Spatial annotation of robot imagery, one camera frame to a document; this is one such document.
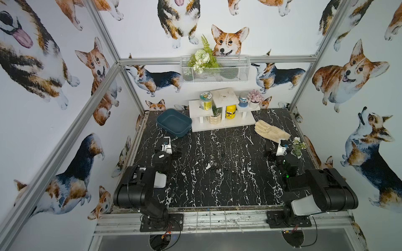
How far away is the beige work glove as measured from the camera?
1.08 meters

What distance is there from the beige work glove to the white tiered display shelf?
0.05 metres

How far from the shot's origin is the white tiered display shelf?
1.00 metres

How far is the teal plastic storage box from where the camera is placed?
1.06 meters
